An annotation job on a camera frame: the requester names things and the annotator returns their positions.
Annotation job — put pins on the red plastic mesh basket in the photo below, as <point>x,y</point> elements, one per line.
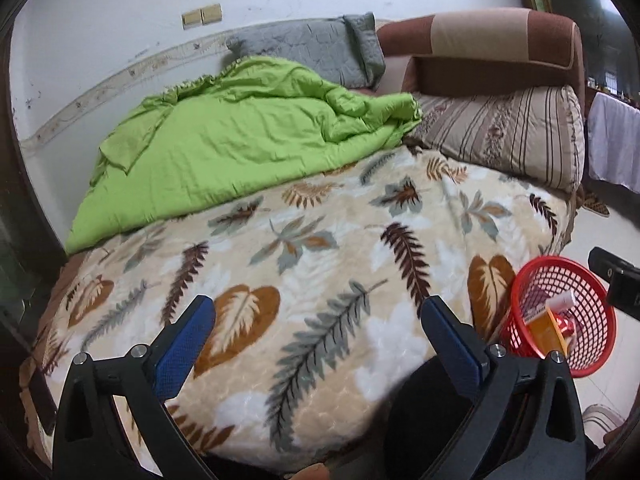
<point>595,330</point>

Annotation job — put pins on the brown patterned slipper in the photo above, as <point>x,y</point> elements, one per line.
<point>595,205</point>

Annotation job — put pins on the red packet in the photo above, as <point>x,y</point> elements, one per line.
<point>567,327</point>

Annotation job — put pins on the white hanging towel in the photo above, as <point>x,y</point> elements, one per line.
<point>615,145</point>

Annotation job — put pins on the grey quilted pillow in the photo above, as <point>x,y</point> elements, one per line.
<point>310,45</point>

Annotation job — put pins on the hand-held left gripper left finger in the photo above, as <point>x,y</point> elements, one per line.
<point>182,347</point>

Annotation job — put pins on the green quilt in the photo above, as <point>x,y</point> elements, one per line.
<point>225,150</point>

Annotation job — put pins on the small white box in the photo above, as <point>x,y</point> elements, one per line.
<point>562,302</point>

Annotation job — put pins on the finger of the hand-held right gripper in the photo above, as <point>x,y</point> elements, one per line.
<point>605,260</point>

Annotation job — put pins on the leaf print fleece blanket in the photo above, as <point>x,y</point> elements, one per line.
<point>325,260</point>

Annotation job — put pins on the striped beige pillow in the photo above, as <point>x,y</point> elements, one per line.
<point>500,135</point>

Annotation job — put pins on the white slipper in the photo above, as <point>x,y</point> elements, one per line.
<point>600,417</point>

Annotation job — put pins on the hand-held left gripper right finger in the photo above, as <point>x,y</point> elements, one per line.
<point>452,350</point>

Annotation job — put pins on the brown padded headboard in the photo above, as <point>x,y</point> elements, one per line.
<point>500,35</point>

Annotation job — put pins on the yellow box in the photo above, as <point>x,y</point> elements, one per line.
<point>542,332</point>

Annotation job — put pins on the beige wall switch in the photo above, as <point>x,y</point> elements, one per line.
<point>191,19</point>
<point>211,14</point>

